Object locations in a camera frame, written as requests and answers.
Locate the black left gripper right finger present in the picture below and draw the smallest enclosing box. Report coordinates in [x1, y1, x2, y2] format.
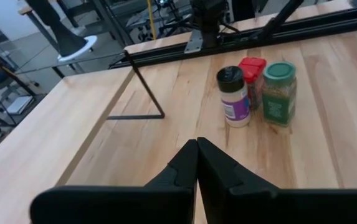
[196, 136, 357, 224]

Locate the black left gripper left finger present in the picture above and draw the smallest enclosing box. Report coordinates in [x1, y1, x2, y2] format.
[29, 139, 199, 224]

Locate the black lid purple label bottle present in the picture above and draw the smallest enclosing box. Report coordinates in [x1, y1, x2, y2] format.
[216, 65, 252, 128]

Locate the green lid spice jar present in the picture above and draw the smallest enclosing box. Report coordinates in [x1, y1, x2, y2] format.
[261, 61, 298, 128]

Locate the red lid paprika tin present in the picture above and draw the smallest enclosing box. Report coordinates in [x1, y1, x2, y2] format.
[238, 57, 267, 111]

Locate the wooden shelf with black legs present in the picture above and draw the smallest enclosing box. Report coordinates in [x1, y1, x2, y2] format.
[0, 49, 166, 224]

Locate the floor lamp with grey base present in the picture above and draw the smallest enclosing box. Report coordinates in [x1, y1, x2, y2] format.
[25, 0, 98, 63]

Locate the yellow cable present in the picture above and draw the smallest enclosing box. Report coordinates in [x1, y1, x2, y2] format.
[146, 0, 157, 40]

